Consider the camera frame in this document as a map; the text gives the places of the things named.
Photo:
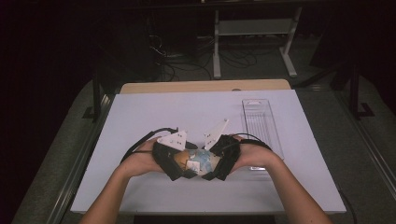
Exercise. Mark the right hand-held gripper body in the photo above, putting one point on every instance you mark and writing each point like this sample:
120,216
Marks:
230,152

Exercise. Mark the clear plastic box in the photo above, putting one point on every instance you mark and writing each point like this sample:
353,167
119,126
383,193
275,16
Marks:
258,121

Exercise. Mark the black metal stand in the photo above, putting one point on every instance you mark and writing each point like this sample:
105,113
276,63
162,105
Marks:
97,99
355,93

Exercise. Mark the person's left hand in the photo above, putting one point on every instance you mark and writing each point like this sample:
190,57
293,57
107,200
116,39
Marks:
141,160

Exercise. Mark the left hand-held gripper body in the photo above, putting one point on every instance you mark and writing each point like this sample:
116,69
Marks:
165,161

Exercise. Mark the grey metal rail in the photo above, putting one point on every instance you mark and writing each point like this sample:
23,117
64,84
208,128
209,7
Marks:
81,168
370,146

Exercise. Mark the white metal stand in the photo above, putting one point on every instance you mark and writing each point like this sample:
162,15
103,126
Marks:
255,27

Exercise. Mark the person's right hand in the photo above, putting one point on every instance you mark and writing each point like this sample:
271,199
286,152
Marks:
257,155

